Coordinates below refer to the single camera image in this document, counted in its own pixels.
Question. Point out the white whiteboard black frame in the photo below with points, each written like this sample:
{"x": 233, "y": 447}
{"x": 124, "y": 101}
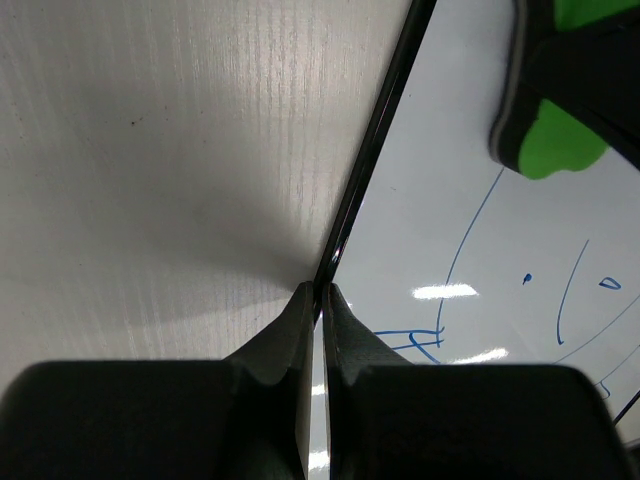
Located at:
{"x": 450, "y": 258}

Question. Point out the green whiteboard eraser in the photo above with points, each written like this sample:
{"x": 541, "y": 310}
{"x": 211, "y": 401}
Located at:
{"x": 531, "y": 135}

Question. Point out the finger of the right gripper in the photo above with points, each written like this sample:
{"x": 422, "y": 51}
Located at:
{"x": 593, "y": 74}

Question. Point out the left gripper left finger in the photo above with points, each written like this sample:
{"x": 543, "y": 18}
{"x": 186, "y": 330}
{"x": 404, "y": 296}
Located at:
{"x": 246, "y": 416}

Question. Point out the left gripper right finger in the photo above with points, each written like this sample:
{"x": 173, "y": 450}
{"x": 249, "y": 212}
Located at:
{"x": 393, "y": 419}

